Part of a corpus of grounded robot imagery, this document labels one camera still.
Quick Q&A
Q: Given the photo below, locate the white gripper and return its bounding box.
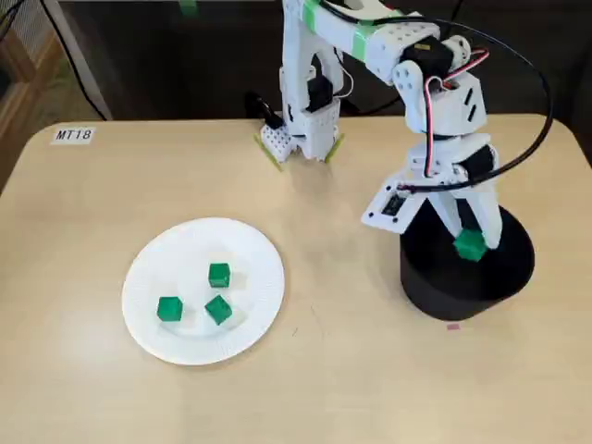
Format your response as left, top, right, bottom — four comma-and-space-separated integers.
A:
385, 132, 503, 250

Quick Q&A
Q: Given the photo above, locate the green cube block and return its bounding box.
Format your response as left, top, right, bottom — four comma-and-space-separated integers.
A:
156, 296, 183, 322
203, 295, 232, 327
452, 229, 488, 263
207, 262, 231, 289

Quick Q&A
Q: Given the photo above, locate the black pot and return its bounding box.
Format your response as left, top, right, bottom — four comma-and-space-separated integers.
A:
399, 203, 537, 322

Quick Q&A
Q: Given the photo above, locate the white paper plate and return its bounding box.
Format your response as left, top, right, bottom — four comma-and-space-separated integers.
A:
121, 216, 285, 366

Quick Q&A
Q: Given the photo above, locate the yellow-green tape strip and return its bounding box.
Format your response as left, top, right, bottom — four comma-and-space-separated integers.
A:
253, 133, 285, 173
325, 133, 346, 165

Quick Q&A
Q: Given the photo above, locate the black table clamp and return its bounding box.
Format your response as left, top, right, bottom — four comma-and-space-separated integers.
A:
244, 91, 284, 131

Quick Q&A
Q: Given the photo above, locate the white MT18 label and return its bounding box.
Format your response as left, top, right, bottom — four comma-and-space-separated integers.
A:
49, 127, 96, 145

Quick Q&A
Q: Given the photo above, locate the white wrist camera plate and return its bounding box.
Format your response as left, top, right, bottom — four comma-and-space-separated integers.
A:
360, 177, 426, 234

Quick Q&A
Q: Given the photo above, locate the red white servo wire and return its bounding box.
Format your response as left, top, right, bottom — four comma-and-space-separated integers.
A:
423, 48, 491, 179

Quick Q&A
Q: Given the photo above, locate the grey white post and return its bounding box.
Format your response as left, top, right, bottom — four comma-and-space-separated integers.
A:
41, 0, 114, 121

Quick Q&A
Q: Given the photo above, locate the thin black cable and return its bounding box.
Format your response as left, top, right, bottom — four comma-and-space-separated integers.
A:
0, 0, 24, 36
39, 0, 106, 119

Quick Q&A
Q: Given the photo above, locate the wooden furniture frame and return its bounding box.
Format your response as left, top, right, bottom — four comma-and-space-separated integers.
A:
0, 0, 64, 191

